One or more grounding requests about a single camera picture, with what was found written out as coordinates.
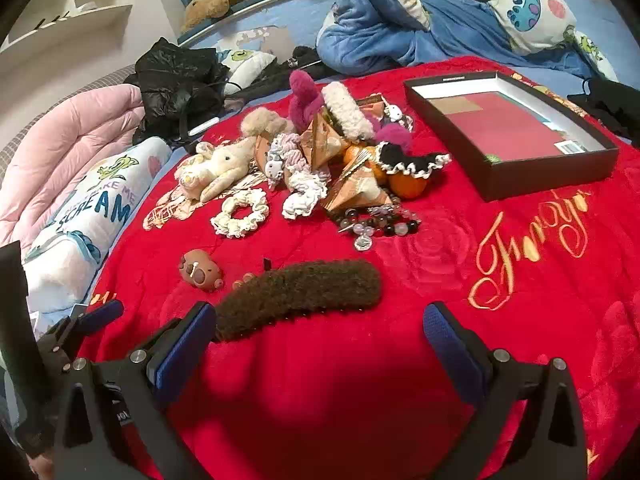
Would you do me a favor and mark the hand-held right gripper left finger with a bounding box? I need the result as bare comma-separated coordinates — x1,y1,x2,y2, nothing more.
52,301,217,480

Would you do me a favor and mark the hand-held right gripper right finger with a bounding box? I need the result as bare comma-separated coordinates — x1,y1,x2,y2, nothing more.
423,301,588,480

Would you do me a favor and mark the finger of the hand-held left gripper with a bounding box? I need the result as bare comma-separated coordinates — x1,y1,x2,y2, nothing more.
36,301,125,386

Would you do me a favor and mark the brown fuzzy hair clip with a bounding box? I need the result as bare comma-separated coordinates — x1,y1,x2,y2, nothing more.
215,259,383,345

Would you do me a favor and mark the cream ruffled scrunchie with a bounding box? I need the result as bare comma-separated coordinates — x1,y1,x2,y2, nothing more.
210,189,269,239

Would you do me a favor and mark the white plush bunny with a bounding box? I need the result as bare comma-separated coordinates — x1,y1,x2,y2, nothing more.
175,136,258,204

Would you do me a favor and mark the orange pyramid snack packet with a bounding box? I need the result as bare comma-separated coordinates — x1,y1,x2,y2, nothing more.
322,165,397,211
347,94,387,117
300,112,347,171

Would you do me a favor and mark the black hair claw clip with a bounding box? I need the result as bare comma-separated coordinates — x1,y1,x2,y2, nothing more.
375,142,451,179

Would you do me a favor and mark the white crochet scrunchie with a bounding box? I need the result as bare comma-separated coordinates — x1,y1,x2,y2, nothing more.
281,170,331,220

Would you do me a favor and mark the person's left hand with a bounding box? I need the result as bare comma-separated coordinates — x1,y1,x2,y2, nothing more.
22,454,56,480

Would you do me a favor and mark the brown capybara toy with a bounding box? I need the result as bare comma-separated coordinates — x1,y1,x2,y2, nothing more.
180,249,224,291

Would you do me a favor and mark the white printed bolster pillow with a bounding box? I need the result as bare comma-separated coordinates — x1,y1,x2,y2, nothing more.
24,137,173,313

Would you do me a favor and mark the red embroidered blanket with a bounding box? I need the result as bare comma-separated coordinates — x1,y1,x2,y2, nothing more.
77,55,640,480

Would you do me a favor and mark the pink quilt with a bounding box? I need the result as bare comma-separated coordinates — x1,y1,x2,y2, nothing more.
0,84,146,247

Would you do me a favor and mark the white stick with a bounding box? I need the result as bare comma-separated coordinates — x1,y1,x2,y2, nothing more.
187,117,221,137

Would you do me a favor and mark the pink crochet scrunchie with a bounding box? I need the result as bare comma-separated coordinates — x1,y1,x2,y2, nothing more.
260,132,312,186

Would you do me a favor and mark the magenta fuzzy hair clip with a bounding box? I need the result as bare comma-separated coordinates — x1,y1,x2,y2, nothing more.
288,70,328,128
375,125,413,153

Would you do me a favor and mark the beige fuzzy hair clip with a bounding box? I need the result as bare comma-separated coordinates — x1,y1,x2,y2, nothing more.
241,108,296,138

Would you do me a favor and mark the black plastic bag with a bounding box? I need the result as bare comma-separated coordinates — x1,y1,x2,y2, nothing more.
124,37,232,144

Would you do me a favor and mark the white cat charm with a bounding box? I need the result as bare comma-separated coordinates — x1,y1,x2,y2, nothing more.
382,105,414,127

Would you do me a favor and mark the cream fuzzy hair claw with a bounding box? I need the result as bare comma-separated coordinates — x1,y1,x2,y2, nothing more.
321,81,376,141

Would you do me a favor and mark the small monster print pillow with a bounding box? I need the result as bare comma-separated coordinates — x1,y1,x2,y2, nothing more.
217,49,277,96

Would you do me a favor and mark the blue bed sheet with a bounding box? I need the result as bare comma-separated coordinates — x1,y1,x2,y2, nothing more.
175,0,640,127

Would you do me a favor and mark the blue monster print blanket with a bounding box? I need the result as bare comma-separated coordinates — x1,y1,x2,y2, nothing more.
300,0,617,82

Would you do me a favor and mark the pile of bead bracelets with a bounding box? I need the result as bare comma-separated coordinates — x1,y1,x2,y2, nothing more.
327,204,422,252

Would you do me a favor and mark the white wall shelf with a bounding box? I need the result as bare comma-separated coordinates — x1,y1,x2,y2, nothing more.
0,2,133,77

